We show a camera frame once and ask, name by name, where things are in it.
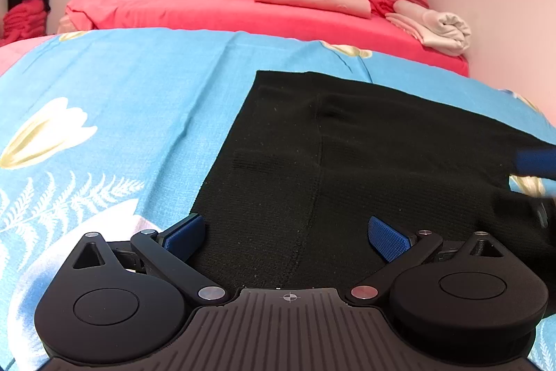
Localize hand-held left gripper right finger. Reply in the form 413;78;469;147
348;216;507;305

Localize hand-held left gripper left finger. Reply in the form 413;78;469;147
71;213;229;305

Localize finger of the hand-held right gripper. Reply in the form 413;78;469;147
515;148;556;181
535;201;551;229

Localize black pants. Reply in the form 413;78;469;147
191;70;556;292

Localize blue floral blanket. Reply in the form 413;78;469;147
0;27;556;371

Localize pale pink folded cloth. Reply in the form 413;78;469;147
385;0;440;46

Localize red bed sheet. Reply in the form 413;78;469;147
65;0;471;77

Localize red cloth pile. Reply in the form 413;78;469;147
2;0;48;47

